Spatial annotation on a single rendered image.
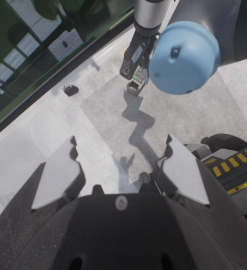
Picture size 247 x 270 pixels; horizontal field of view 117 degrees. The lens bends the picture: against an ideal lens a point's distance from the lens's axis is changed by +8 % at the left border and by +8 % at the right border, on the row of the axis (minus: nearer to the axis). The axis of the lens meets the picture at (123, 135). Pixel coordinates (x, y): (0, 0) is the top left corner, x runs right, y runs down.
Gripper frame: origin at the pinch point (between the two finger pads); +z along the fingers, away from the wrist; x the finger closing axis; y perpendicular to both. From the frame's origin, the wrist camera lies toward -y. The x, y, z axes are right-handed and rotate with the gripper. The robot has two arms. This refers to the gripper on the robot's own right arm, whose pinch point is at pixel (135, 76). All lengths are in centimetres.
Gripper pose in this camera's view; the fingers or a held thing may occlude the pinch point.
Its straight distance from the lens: 49.1
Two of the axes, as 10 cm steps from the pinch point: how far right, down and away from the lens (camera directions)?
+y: 5.6, -8.2, -1.0
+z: 0.4, -0.9, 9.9
